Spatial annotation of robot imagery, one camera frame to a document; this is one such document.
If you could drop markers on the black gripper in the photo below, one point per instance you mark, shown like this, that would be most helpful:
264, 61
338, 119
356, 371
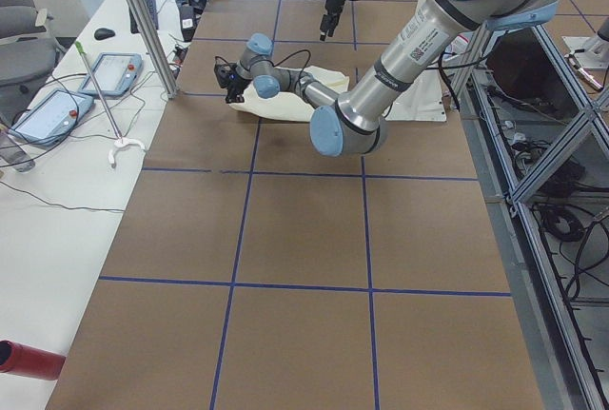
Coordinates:
236, 83
330, 6

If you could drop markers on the cream long-sleeve cat shirt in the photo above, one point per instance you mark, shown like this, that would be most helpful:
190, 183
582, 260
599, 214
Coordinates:
286, 106

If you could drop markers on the black power adapter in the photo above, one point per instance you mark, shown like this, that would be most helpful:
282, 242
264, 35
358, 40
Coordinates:
187, 22

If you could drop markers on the far teach pendant tablet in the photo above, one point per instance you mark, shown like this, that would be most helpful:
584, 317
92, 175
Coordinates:
116, 72

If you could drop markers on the teach pendant tablet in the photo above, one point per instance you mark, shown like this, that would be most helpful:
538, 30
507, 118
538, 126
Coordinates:
52, 119
116, 72

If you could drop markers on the black keyboard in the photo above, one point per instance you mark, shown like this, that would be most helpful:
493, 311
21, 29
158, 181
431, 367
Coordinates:
152, 11

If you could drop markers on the black computer mouse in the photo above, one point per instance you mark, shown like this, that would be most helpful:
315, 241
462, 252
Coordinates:
103, 34

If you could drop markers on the near teach pendant tablet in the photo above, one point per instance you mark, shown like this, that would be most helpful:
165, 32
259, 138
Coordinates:
52, 119

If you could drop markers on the grey office chair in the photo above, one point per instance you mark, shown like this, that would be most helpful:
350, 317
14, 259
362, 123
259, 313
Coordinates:
29, 54

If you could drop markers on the red cylinder bottle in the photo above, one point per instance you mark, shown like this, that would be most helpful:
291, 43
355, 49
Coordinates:
27, 361

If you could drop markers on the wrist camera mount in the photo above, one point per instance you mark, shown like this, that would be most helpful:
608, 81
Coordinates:
224, 73

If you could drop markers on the aluminium frame post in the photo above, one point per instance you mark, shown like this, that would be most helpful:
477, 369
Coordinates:
154, 46

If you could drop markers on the aluminium frame side rack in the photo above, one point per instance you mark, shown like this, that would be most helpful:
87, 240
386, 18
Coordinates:
541, 144

